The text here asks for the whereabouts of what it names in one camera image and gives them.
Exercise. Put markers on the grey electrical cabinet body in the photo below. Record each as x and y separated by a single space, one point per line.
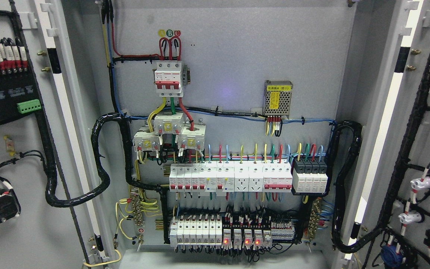
340 59

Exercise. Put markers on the white current transformer group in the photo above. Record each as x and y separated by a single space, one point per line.
168 128

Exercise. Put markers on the white socket breaker row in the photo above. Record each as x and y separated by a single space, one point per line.
231 176

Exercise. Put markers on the red white main breaker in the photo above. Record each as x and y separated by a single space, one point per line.
171 78

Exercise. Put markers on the metal mesh power supply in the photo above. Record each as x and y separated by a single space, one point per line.
277 97

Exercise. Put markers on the white lower breaker row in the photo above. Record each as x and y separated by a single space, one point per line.
196 230

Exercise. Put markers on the black surge protector block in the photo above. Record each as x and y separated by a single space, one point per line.
309 177

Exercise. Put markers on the relay row with red leds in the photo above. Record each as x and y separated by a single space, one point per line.
246 239

